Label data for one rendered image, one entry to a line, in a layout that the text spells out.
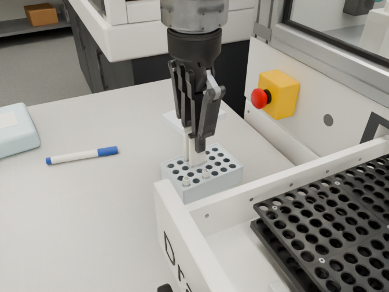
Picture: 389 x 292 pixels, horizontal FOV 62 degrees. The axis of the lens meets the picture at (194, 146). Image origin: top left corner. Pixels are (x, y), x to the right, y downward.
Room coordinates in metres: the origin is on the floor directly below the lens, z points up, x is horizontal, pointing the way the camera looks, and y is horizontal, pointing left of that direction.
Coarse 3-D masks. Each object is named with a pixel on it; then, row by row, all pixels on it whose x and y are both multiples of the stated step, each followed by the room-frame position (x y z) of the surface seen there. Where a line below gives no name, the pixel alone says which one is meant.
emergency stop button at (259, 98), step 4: (256, 88) 0.55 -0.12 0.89; (252, 92) 0.55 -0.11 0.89; (256, 92) 0.54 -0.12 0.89; (260, 92) 0.54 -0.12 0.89; (264, 92) 0.54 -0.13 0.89; (252, 96) 0.55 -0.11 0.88; (256, 96) 0.54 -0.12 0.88; (260, 96) 0.53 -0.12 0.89; (264, 96) 0.53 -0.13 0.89; (252, 100) 0.55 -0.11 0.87; (256, 100) 0.54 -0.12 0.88; (260, 100) 0.53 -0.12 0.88; (264, 100) 0.53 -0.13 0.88; (252, 104) 0.55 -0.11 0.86; (256, 104) 0.53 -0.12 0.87; (260, 104) 0.53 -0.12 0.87; (264, 104) 0.53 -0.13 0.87; (260, 108) 0.53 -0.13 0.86
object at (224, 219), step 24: (360, 144) 0.37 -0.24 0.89; (384, 144) 0.38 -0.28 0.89; (312, 168) 0.32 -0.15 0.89; (336, 168) 0.34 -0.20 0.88; (240, 192) 0.28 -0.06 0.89; (264, 192) 0.29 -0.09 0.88; (192, 216) 0.25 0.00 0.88; (216, 216) 0.26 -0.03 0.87; (240, 216) 0.28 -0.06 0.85; (216, 240) 0.25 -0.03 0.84; (240, 240) 0.25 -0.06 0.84; (240, 264) 0.22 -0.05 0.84; (264, 264) 0.22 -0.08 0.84; (240, 288) 0.19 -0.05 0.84; (264, 288) 0.19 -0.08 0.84; (288, 288) 0.19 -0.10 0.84
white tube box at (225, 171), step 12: (216, 144) 0.51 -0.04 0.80; (180, 156) 0.47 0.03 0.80; (216, 156) 0.47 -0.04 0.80; (228, 156) 0.47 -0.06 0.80; (168, 168) 0.44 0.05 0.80; (180, 168) 0.44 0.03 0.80; (192, 168) 0.44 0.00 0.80; (204, 168) 0.44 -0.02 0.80; (216, 168) 0.44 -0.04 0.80; (228, 168) 0.44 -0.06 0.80; (240, 168) 0.44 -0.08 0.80; (180, 180) 0.42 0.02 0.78; (192, 180) 0.41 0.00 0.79; (204, 180) 0.40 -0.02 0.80; (216, 180) 0.41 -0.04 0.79; (228, 180) 0.42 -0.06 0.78; (240, 180) 0.44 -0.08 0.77; (180, 192) 0.38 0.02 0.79; (192, 192) 0.38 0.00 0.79; (204, 192) 0.40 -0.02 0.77
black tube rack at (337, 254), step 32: (384, 160) 0.33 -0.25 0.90; (288, 192) 0.27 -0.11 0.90; (320, 192) 0.27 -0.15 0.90; (352, 192) 0.27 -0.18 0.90; (384, 192) 0.27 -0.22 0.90; (256, 224) 0.25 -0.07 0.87; (320, 224) 0.23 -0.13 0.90; (352, 224) 0.25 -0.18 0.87; (384, 224) 0.22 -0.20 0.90; (288, 256) 0.20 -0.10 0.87; (320, 256) 0.18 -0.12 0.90; (352, 256) 0.19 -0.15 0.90; (384, 256) 0.21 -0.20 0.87; (352, 288) 0.15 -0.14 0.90; (384, 288) 0.15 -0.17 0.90
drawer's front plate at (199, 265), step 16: (160, 192) 0.24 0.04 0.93; (176, 192) 0.24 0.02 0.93; (160, 208) 0.24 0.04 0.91; (176, 208) 0.22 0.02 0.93; (160, 224) 0.25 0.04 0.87; (176, 224) 0.20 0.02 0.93; (192, 224) 0.20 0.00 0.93; (160, 240) 0.25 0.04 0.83; (176, 240) 0.20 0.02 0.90; (192, 240) 0.18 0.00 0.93; (176, 256) 0.20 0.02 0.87; (192, 256) 0.17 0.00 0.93; (208, 256) 0.17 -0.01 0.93; (176, 272) 0.21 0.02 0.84; (192, 272) 0.17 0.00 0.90; (208, 272) 0.15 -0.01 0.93; (224, 272) 0.15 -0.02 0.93; (192, 288) 0.17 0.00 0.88; (208, 288) 0.14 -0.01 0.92; (224, 288) 0.14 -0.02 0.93
